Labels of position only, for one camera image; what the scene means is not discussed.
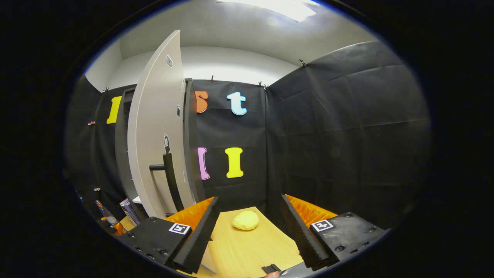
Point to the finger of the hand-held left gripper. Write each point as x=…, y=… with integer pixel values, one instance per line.
x=101, y=207
x=117, y=229

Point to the blue-grey book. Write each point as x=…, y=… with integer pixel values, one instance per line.
x=131, y=214

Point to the white book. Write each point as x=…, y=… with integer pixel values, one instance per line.
x=124, y=204

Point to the light grey cabinet door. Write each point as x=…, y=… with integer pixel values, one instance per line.
x=154, y=135

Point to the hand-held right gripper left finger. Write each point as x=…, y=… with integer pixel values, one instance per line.
x=200, y=239

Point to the dark grey cabinet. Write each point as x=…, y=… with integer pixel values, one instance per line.
x=192, y=135

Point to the black backdrop cloth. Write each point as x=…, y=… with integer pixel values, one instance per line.
x=347, y=135

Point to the yellow lumpy round object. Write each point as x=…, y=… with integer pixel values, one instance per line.
x=246, y=221

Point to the small clear glass bottle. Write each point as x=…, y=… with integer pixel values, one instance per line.
x=112, y=220

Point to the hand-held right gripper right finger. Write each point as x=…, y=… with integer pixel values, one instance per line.
x=303, y=239

